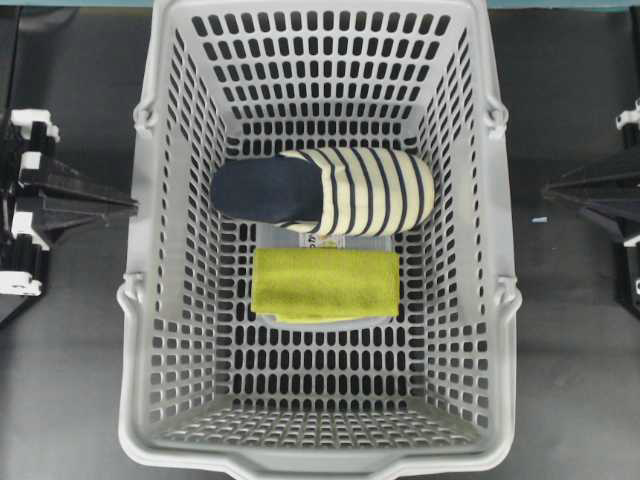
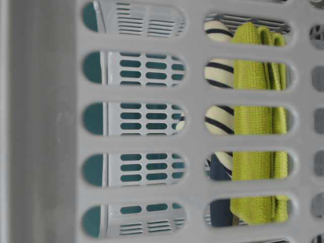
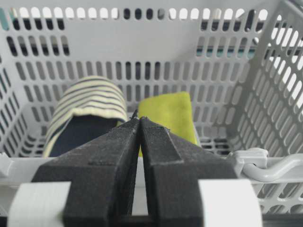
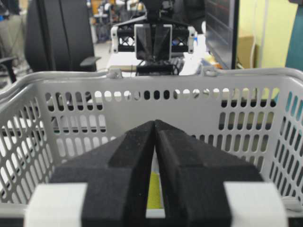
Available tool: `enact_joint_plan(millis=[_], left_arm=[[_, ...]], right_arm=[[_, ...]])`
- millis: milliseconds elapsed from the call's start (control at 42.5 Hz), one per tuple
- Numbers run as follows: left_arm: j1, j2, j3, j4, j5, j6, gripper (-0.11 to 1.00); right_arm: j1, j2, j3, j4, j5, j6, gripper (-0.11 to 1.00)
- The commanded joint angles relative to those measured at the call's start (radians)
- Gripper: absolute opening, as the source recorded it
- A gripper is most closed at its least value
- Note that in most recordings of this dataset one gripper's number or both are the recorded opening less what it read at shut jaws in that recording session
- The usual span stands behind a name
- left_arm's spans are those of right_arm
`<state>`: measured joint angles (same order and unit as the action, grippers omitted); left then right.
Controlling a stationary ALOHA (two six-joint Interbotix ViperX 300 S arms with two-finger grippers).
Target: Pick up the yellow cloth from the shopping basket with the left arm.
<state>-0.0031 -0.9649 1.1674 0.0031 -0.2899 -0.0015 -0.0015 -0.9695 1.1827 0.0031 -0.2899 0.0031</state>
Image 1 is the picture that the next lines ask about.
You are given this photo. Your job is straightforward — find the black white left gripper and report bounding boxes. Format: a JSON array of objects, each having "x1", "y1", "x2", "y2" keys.
[{"x1": 1, "y1": 109, "x2": 138, "y2": 325}]

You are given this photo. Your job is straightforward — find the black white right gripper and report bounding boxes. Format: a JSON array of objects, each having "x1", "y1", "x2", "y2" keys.
[{"x1": 542, "y1": 99, "x2": 639, "y2": 311}]

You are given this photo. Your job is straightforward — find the grey plastic shopping basket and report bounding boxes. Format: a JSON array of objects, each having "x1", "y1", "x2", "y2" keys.
[{"x1": 117, "y1": 1, "x2": 522, "y2": 479}]

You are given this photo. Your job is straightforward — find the yellow-green folded cloth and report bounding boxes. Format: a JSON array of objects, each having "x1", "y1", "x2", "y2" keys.
[{"x1": 251, "y1": 248, "x2": 400, "y2": 324}]

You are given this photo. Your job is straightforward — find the navy striped cream slipper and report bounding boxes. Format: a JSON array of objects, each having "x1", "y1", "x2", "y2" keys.
[{"x1": 210, "y1": 147, "x2": 435, "y2": 237}]

